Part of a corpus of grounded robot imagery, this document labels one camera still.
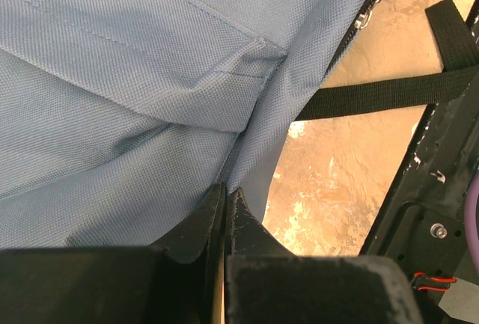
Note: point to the blue student backpack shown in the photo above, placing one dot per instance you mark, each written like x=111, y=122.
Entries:
x=118, y=116

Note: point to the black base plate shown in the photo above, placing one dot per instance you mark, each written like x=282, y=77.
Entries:
x=427, y=222

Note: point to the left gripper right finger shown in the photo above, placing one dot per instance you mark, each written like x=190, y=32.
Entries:
x=266, y=283

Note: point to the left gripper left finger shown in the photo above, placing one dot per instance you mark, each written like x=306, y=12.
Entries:
x=176, y=279

